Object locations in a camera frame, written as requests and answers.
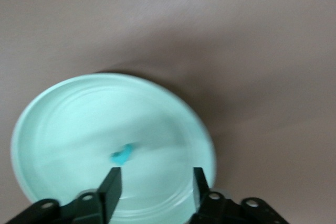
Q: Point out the brown table cover sheet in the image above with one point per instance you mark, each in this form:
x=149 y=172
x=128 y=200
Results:
x=168 y=11

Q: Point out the green plate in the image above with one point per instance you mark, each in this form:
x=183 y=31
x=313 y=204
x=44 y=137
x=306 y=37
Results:
x=78 y=129

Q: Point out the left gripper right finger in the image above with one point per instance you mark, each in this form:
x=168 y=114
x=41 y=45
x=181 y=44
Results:
x=215 y=211

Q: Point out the teal letter r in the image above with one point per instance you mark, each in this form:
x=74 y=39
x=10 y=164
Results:
x=122 y=155

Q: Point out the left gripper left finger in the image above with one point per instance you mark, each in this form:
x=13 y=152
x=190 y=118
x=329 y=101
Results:
x=99 y=208

